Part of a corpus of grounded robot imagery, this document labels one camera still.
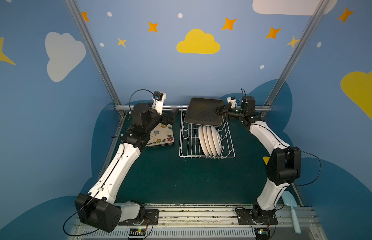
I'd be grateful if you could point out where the white round plate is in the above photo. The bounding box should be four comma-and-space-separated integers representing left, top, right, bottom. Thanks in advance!
198, 126, 209, 156
208, 126, 218, 156
211, 127, 222, 156
203, 126, 213, 156

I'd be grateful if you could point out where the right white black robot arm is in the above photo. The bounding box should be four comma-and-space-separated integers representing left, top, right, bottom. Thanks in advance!
214, 96, 301, 222

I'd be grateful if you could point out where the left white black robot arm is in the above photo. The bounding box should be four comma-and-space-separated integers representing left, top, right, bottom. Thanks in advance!
75, 103, 179, 233

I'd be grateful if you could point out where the yellow toy spatula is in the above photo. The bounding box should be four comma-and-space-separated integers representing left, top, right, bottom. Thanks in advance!
263, 157, 270, 165

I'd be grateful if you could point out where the light blue toy spatula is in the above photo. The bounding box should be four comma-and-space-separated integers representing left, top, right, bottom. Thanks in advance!
281, 191, 302, 234

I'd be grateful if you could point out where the left small circuit board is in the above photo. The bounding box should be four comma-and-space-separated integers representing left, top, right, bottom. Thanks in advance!
128, 228, 147, 239

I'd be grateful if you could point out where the small circuit board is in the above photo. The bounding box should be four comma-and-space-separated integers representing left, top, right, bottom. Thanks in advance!
128, 228, 147, 239
255, 228, 271, 240

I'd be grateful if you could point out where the right small circuit board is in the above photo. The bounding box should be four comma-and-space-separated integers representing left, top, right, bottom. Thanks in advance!
255, 228, 271, 240

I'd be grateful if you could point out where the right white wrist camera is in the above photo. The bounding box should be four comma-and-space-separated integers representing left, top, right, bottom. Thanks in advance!
227, 97, 237, 109

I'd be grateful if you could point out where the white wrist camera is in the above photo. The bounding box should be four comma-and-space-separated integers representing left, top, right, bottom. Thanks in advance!
152, 91, 167, 115
227, 97, 237, 109

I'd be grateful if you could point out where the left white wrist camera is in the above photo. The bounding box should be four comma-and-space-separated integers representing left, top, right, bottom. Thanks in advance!
152, 91, 167, 115

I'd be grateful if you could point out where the white wire dish rack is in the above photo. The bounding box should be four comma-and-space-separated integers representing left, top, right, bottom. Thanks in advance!
179, 105, 236, 159

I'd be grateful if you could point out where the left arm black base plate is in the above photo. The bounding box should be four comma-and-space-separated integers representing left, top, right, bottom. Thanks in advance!
118, 209, 159, 226

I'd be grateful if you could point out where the aluminium rail base frame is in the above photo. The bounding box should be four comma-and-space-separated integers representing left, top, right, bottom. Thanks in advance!
65, 204, 327, 240

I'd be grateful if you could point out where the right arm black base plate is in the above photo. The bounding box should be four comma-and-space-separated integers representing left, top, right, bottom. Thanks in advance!
234, 208, 279, 225

